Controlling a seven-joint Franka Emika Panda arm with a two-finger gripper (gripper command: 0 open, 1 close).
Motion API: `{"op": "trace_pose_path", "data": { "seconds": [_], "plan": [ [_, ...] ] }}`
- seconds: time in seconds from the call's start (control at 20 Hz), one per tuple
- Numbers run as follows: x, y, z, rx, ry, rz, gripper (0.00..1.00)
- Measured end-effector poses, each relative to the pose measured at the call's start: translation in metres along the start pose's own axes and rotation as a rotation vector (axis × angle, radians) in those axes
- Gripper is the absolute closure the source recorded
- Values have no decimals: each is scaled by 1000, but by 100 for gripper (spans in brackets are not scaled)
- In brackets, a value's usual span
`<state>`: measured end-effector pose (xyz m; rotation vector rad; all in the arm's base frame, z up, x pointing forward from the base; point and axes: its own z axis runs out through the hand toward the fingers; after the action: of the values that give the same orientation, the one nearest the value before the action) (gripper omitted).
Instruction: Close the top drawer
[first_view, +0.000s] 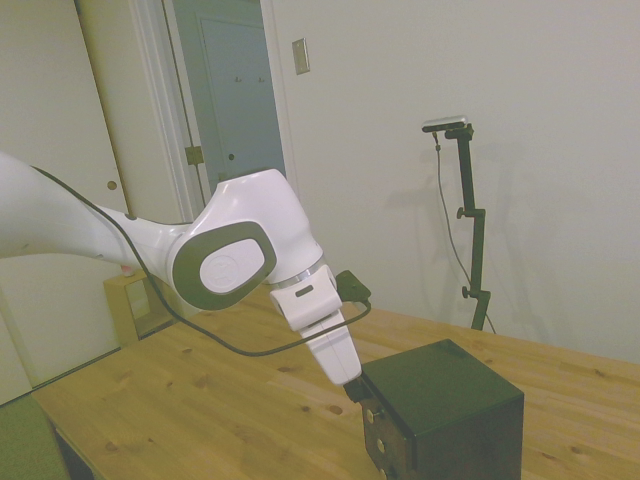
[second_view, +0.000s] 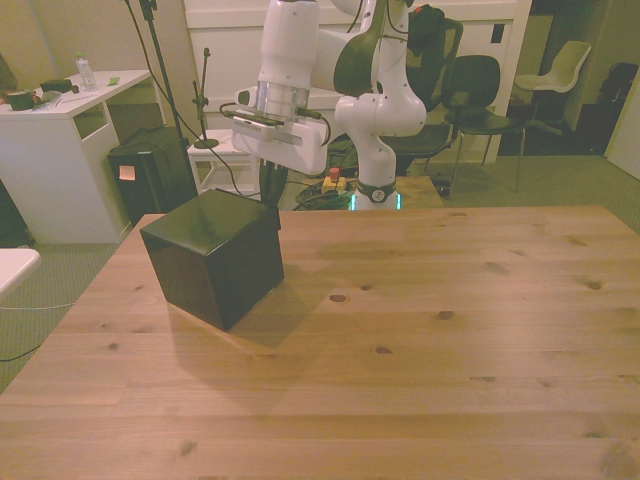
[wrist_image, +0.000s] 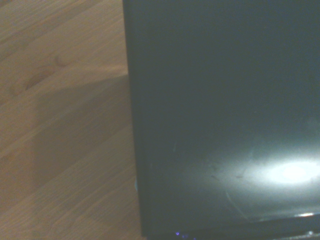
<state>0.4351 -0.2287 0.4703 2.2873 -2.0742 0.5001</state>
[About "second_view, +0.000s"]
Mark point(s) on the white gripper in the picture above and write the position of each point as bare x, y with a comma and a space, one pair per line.
290, 145

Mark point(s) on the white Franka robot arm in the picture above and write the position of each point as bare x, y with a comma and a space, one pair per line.
380, 115

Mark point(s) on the dark wooden drawer cabinet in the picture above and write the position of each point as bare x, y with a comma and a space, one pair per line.
215, 260

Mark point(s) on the yellow emergency stop button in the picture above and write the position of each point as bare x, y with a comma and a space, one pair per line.
334, 181

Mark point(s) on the white side table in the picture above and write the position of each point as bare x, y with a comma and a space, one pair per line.
215, 155

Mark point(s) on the black microphone stand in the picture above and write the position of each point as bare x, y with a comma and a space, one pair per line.
202, 100

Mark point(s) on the black box cabinet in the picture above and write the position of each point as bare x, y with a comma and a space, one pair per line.
150, 175

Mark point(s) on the black tripod stand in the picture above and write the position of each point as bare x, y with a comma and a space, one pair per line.
167, 100

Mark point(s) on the pale sticky note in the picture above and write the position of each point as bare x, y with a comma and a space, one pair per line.
127, 173

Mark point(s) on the green paper note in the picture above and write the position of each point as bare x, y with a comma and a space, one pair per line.
114, 80

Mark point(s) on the black mesh office chair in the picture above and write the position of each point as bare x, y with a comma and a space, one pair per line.
435, 75

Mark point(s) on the clear plastic water bottle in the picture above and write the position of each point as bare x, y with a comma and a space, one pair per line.
86, 72

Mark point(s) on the black shell chair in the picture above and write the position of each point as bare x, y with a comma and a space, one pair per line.
475, 100

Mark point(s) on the white desk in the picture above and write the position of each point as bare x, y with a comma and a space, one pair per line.
50, 150

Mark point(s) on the black tool on desk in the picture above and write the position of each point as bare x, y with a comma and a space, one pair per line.
56, 86

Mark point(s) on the white rounded table edge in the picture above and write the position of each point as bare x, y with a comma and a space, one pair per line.
15, 267

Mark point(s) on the white shell chair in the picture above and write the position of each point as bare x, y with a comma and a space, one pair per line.
555, 70

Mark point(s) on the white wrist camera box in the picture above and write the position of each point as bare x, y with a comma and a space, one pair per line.
246, 98

